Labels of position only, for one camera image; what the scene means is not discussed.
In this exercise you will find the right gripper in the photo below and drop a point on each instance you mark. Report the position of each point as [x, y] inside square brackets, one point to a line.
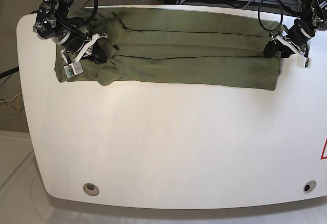
[89, 48]

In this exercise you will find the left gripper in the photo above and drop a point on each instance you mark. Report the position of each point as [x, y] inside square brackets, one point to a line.
[285, 42]

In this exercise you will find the olive green T-shirt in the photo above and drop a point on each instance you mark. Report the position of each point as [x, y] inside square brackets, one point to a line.
[177, 46]

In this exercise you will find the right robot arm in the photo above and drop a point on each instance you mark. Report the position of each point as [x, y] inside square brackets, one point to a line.
[74, 34]

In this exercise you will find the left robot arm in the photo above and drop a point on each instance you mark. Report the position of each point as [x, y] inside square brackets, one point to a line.
[312, 13]

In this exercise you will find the red triangle warning sticker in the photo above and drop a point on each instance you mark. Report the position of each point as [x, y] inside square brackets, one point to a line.
[324, 152]

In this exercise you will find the right table grommet hole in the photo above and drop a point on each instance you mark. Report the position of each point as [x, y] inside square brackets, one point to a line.
[309, 186]

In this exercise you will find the table grommet hole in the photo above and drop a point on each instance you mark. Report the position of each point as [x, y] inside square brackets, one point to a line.
[309, 186]
[91, 189]

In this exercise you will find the left table grommet hole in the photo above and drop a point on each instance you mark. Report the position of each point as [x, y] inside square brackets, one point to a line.
[91, 189]

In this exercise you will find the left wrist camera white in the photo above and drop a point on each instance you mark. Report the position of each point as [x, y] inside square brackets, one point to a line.
[304, 62]

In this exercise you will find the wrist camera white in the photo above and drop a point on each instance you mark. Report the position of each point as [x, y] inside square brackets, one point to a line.
[304, 62]
[73, 69]

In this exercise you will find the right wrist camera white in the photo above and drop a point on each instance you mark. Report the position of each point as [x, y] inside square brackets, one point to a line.
[73, 69]

